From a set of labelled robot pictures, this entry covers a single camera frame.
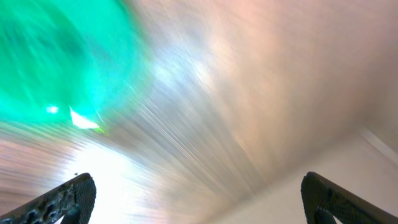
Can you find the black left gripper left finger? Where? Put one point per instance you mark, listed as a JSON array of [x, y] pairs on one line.
[[74, 197]]

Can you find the green 3M package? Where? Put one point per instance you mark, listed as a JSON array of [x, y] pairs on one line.
[[63, 60]]

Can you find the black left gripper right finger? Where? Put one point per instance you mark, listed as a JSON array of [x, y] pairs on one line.
[[326, 202]]

